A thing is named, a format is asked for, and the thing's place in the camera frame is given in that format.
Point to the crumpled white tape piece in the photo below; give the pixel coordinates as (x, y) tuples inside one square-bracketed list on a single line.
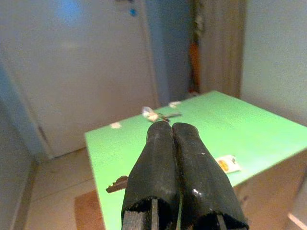
[(147, 110)]

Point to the grey curtain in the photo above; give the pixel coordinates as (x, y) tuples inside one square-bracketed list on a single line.
[(223, 48)]

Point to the green-topped cardboard box table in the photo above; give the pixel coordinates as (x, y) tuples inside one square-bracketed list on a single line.
[(227, 129)]

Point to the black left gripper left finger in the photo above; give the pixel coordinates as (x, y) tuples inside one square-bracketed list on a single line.
[(153, 177)]

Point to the white door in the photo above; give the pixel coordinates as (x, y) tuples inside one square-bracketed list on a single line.
[(84, 72)]

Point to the white card with yellow logo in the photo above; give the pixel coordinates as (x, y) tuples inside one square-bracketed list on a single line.
[(227, 164)]

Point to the brown floor mat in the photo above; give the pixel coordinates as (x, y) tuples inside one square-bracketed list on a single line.
[(88, 210)]

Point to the orange plastic object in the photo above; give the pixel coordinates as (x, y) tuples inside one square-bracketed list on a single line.
[(194, 64)]

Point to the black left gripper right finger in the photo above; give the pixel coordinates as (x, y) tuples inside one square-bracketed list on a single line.
[(204, 187)]

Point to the blue sticker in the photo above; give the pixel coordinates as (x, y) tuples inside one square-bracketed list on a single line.
[(132, 12)]

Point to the key bunch with white charm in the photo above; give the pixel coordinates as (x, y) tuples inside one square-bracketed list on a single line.
[(152, 117)]

